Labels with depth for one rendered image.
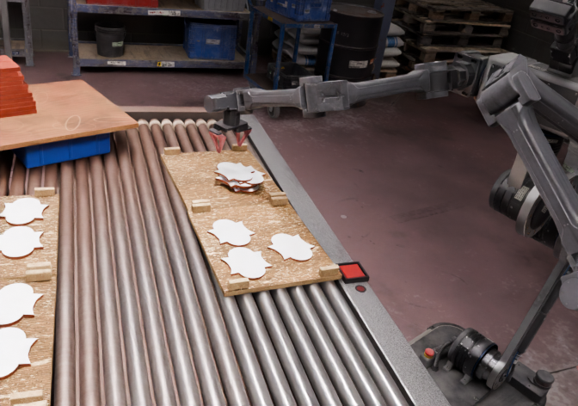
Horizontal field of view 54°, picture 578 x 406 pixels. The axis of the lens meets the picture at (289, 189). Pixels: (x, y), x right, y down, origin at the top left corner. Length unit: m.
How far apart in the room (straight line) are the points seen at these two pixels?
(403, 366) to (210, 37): 4.98
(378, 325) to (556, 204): 0.58
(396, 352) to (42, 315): 0.85
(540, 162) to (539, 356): 2.06
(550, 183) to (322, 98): 0.61
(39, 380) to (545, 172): 1.10
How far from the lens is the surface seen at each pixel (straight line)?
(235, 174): 1.97
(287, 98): 1.61
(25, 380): 1.34
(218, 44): 6.11
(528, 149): 1.23
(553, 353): 3.26
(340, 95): 1.49
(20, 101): 2.23
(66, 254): 1.69
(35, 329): 1.45
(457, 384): 2.45
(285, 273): 1.61
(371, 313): 1.58
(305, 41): 6.13
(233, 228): 1.76
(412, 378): 1.44
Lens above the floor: 1.90
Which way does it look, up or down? 28 degrees down
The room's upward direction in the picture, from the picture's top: 9 degrees clockwise
